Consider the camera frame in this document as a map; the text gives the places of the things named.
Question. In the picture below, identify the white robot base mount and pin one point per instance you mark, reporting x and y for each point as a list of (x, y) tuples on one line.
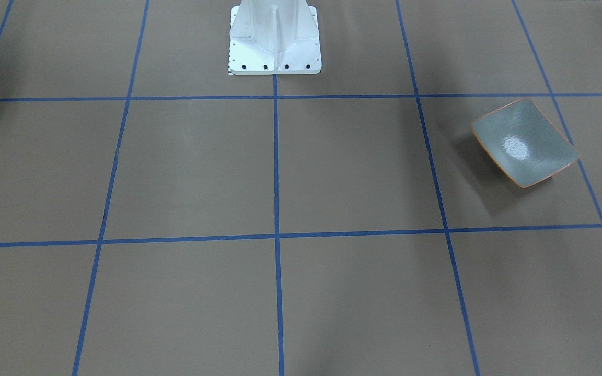
[(274, 38)]

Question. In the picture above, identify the brown paper table cover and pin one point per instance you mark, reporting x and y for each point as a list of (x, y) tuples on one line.
[(159, 216)]

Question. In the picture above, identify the grey square plate orange rim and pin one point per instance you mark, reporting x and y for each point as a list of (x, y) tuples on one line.
[(520, 139)]

